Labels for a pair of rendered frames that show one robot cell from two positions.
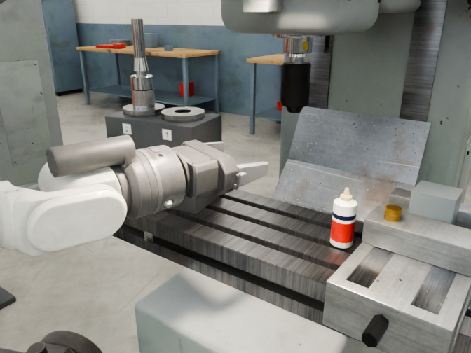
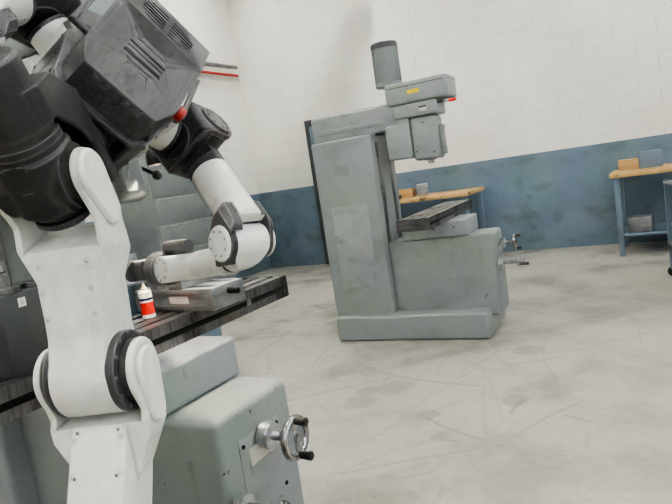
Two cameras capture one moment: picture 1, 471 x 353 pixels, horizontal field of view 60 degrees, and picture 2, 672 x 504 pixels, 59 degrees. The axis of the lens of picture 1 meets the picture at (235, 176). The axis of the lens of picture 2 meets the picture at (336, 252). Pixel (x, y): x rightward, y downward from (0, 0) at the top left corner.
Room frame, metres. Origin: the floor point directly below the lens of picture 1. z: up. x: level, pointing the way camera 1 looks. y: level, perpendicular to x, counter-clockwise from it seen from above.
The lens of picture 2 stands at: (0.20, 1.67, 1.30)
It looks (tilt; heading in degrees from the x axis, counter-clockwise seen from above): 7 degrees down; 265
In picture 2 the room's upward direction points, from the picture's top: 9 degrees counter-clockwise
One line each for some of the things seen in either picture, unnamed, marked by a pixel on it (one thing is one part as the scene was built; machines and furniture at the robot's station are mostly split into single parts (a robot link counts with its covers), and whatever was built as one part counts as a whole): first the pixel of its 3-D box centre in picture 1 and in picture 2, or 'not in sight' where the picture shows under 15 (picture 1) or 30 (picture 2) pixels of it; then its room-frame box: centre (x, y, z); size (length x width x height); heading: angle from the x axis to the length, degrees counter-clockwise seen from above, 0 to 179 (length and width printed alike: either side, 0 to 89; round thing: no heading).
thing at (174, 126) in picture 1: (165, 153); (26, 323); (0.86, 0.15, 1.05); 0.22 x 0.12 x 0.20; 64
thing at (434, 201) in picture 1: (434, 207); not in sight; (0.56, -0.30, 1.07); 0.06 x 0.05 x 0.06; 53
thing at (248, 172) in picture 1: (253, 173); not in sight; (0.56, -0.03, 1.12); 0.06 x 0.02 x 0.03; 131
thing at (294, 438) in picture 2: not in sight; (283, 436); (0.28, 0.18, 0.65); 0.16 x 0.12 x 0.12; 145
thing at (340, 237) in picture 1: (343, 216); (146, 300); (0.65, -0.19, 1.01); 0.04 x 0.04 x 0.11
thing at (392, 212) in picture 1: (392, 213); not in sight; (0.53, -0.23, 1.07); 0.02 x 0.02 x 0.02
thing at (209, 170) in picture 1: (179, 174); (155, 269); (0.55, 0.08, 1.12); 0.13 x 0.12 x 0.10; 41
